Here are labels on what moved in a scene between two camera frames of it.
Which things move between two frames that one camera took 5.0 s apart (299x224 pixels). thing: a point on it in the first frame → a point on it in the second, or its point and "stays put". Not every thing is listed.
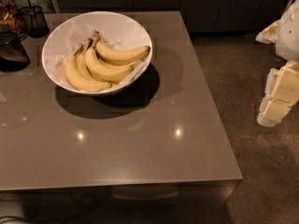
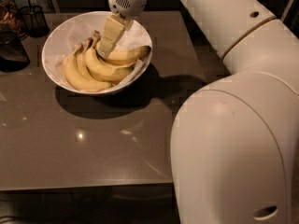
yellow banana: (75, 76) stays put
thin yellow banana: (82, 65) stays put
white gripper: (289, 36) → (127, 4)
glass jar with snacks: (9, 15) stays put
